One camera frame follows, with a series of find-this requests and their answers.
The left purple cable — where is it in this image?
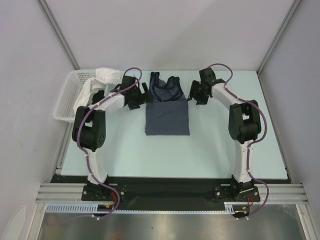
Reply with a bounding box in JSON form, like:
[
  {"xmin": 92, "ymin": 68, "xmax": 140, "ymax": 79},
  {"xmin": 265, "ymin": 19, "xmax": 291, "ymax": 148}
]
[{"xmin": 76, "ymin": 66, "xmax": 143, "ymax": 221}]

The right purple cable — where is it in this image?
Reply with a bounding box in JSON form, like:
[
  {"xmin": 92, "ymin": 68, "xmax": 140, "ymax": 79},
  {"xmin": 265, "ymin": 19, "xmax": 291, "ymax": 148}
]
[{"xmin": 207, "ymin": 62, "xmax": 270, "ymax": 221}]

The white tank top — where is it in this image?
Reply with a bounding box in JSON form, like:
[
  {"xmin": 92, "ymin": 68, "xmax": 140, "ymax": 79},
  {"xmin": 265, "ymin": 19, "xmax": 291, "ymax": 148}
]
[{"xmin": 73, "ymin": 67, "xmax": 121, "ymax": 114}]

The white plastic basket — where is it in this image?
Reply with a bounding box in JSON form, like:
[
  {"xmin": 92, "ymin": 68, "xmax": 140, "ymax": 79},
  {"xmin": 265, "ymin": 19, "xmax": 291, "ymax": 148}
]
[{"xmin": 52, "ymin": 69, "xmax": 96, "ymax": 123}]

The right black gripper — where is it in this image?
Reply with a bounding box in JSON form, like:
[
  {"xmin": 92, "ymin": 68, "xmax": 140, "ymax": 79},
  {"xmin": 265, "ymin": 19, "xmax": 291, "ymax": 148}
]
[{"xmin": 186, "ymin": 80, "xmax": 209, "ymax": 106}]

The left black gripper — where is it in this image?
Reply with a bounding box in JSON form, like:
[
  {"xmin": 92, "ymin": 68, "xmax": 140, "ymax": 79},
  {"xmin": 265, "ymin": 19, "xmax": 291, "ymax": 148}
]
[{"xmin": 128, "ymin": 82, "xmax": 153, "ymax": 111}]

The left aluminium frame post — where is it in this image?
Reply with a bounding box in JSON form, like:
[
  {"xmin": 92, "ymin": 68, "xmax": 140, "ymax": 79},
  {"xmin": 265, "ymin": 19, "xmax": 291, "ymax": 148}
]
[{"xmin": 36, "ymin": 0, "xmax": 81, "ymax": 70}]

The aluminium front rail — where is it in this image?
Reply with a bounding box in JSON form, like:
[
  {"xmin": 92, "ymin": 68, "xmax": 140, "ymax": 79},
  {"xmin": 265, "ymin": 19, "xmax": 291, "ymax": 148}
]
[{"xmin": 35, "ymin": 183, "xmax": 309, "ymax": 205}]

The right aluminium frame post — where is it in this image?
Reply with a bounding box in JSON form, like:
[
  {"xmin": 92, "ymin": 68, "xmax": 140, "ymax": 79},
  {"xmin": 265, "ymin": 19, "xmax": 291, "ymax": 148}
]
[{"xmin": 257, "ymin": 0, "xmax": 303, "ymax": 75}]

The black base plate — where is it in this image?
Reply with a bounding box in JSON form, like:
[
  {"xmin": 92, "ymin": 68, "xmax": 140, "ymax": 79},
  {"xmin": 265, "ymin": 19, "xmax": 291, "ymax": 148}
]
[{"xmin": 50, "ymin": 175, "xmax": 290, "ymax": 212}]

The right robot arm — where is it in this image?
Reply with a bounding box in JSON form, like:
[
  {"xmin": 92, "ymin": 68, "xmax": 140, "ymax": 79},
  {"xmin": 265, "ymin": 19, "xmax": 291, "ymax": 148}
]
[{"xmin": 187, "ymin": 67, "xmax": 262, "ymax": 201}]

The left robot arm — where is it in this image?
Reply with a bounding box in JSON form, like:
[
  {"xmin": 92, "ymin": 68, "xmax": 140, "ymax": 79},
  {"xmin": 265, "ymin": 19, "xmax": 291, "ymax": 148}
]
[{"xmin": 72, "ymin": 75, "xmax": 151, "ymax": 201}]

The black tank top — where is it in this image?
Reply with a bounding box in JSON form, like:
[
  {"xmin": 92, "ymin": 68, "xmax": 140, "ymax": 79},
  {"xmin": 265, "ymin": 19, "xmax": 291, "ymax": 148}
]
[{"xmin": 91, "ymin": 90, "xmax": 105, "ymax": 105}]

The aluminium frame post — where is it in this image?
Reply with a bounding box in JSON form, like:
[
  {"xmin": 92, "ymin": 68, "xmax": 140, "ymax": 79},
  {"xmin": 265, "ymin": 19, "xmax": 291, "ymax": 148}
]
[
  {"xmin": 36, "ymin": 0, "xmax": 81, "ymax": 70},
  {"xmin": 257, "ymin": 0, "xmax": 303, "ymax": 75}
]

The blue tank top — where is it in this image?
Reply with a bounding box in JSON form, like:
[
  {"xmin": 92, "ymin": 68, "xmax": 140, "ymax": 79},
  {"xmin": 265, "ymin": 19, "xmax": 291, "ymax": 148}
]
[{"xmin": 145, "ymin": 72, "xmax": 190, "ymax": 136}]

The slotted cable duct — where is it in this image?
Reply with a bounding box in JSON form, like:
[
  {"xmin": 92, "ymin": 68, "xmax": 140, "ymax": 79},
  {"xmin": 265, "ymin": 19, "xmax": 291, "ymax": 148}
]
[{"xmin": 45, "ymin": 203, "xmax": 246, "ymax": 215}]

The purple cable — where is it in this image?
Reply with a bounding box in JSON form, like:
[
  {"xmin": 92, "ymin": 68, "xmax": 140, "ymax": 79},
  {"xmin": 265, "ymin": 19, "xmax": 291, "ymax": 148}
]
[
  {"xmin": 207, "ymin": 62, "xmax": 270, "ymax": 221},
  {"xmin": 76, "ymin": 66, "xmax": 143, "ymax": 221}
]

